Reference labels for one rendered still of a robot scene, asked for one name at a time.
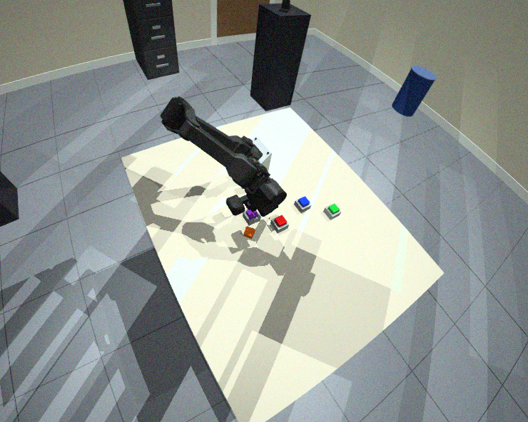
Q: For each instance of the red button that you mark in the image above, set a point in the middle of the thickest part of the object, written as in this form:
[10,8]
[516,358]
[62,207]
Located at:
[279,223]

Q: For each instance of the green button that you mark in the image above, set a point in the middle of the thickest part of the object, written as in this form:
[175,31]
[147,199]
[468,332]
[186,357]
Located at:
[332,211]

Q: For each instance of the purple button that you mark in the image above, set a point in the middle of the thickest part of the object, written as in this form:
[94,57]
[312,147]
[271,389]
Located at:
[251,217]

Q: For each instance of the orange block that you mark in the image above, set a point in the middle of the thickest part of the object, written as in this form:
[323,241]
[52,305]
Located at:
[249,232]

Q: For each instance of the blue button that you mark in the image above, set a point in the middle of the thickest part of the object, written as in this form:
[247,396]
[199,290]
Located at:
[303,204]

